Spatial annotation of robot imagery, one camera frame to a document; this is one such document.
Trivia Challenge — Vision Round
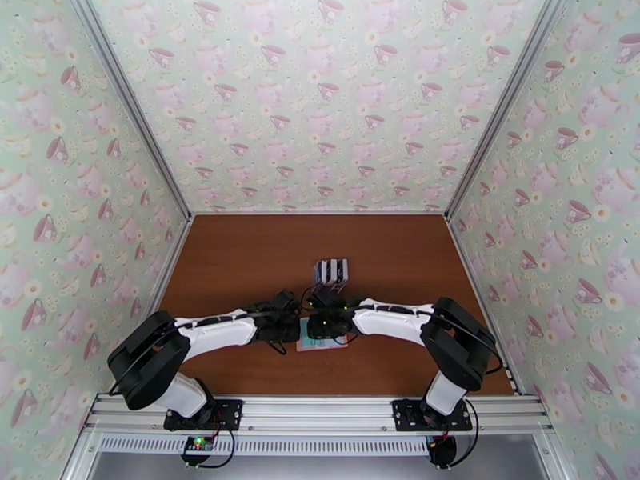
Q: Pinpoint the light blue card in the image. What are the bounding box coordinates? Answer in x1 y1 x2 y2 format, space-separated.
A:
295 318 350 354

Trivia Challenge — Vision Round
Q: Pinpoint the wide aluminium mounting beam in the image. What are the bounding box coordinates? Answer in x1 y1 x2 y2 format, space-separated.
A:
82 394 555 436

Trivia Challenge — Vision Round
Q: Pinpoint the green lit circuit board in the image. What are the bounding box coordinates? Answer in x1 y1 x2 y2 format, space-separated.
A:
181 433 217 458

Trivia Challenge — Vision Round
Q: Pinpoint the black round controller box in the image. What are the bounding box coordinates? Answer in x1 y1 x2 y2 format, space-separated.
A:
426 434 458 469

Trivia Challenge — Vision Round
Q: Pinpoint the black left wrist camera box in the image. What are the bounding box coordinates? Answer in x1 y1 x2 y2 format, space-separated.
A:
270 288 300 314

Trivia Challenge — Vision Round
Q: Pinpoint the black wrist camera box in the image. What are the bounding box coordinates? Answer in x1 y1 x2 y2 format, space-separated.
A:
270 288 300 314
306 285 342 310

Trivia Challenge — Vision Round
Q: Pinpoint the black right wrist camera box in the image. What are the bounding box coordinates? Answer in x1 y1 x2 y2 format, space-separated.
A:
306 285 342 310

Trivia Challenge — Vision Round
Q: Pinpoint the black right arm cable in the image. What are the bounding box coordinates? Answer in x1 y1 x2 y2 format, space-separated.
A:
339 301 503 377

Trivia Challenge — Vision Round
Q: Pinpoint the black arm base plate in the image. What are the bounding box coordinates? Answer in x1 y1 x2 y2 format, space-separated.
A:
391 398 474 433
163 398 245 431

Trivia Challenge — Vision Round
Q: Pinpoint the aluminium wall base strip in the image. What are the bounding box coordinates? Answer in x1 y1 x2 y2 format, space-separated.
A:
446 217 526 397
191 210 447 218
139 217 195 337

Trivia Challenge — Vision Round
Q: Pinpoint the perforated metal cable tray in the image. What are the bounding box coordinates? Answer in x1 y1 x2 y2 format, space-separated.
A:
97 434 436 457

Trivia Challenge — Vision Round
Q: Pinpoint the black and red controller cable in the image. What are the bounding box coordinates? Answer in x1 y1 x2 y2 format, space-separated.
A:
462 401 482 467
202 423 237 469

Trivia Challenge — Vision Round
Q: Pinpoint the aluminium frame post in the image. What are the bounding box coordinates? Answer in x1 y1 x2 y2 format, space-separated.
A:
59 428 101 480
532 383 571 480
67 0 195 221
443 0 571 222

